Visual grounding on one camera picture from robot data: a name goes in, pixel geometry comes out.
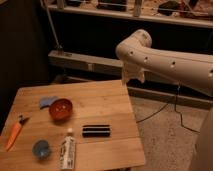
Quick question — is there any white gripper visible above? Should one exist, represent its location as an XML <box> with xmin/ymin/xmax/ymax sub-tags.
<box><xmin>122</xmin><ymin>63</ymin><xmax>145</xmax><ymax>85</ymax></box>

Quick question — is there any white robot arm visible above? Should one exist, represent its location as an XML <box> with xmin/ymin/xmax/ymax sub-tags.
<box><xmin>116</xmin><ymin>29</ymin><xmax>213</xmax><ymax>171</ymax></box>

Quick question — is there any orange toy carrot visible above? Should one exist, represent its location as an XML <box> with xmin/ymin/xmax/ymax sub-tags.
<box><xmin>5</xmin><ymin>115</ymin><xmax>29</xmax><ymax>151</ymax></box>

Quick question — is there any black rectangular block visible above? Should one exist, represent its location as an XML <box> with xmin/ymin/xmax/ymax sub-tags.
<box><xmin>82</xmin><ymin>125</ymin><xmax>111</xmax><ymax>137</ymax></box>

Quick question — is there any blue cloth piece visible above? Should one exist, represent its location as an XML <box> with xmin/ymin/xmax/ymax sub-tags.
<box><xmin>39</xmin><ymin>96</ymin><xmax>58</xmax><ymax>109</ymax></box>

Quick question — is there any small blue cup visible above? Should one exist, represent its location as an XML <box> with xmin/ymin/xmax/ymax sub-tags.
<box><xmin>32</xmin><ymin>140</ymin><xmax>50</xmax><ymax>159</ymax></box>

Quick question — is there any orange bowl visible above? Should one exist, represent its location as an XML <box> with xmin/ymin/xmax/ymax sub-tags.
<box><xmin>49</xmin><ymin>98</ymin><xmax>73</xmax><ymax>121</ymax></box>

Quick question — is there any metal pole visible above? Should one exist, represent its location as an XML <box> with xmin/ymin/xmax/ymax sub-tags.
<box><xmin>43</xmin><ymin>0</ymin><xmax>63</xmax><ymax>52</ymax></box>

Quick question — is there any black floor cable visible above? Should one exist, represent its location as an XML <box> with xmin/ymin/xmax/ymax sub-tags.
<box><xmin>135</xmin><ymin>84</ymin><xmax>203</xmax><ymax>134</ymax></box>

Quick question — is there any white shelf with clutter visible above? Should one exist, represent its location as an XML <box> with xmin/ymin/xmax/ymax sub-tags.
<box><xmin>44</xmin><ymin>0</ymin><xmax>213</xmax><ymax>29</ymax></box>

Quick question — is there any white tube with cap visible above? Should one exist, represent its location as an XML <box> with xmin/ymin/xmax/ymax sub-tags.
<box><xmin>60</xmin><ymin>128</ymin><xmax>76</xmax><ymax>171</ymax></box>

